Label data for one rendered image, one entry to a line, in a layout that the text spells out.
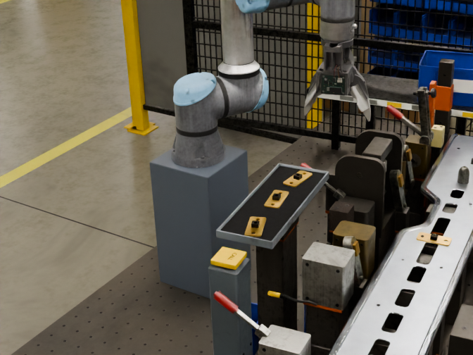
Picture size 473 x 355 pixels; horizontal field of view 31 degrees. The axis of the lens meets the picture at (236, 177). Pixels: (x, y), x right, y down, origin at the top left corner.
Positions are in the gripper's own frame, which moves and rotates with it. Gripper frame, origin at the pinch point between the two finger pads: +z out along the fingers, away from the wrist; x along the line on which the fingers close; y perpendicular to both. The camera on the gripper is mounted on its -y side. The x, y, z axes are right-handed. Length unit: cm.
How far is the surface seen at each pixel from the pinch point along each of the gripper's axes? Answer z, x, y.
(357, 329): 35.3, 11.7, 31.7
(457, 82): 24, 21, -93
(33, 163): 135, -218, -204
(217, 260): 19.3, -18.0, 36.8
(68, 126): 135, -223, -258
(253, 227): 19.0, -14.4, 22.3
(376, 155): 16.7, 6.8, -16.6
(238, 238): 19.5, -16.3, 26.7
